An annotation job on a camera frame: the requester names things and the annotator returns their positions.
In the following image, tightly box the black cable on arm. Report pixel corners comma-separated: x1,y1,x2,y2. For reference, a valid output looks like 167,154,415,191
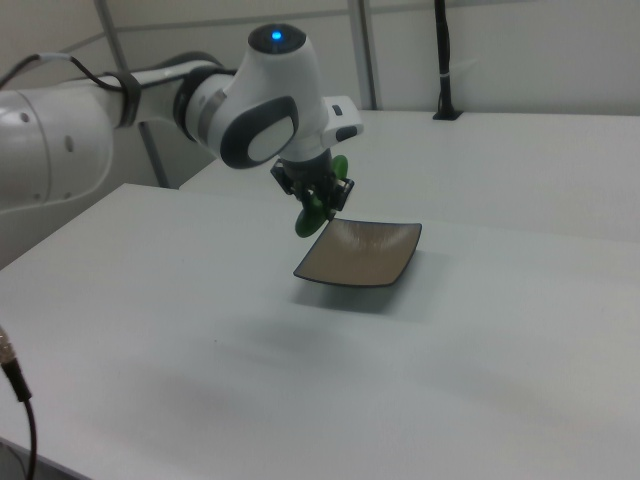
0,52,146,480

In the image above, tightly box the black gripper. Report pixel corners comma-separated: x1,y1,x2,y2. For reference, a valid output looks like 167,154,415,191
270,153,357,222

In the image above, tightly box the square beige ceramic plate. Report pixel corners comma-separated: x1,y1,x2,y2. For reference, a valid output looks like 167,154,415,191
292,217,424,289

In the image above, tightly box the black pole with base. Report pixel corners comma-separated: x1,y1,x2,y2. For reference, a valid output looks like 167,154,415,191
432,0,464,122

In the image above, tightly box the thin cable under table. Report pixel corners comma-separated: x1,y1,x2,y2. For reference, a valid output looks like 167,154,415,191
2,442,27,480

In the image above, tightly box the green cucumber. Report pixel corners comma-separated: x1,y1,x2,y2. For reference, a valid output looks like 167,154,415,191
293,154,351,239

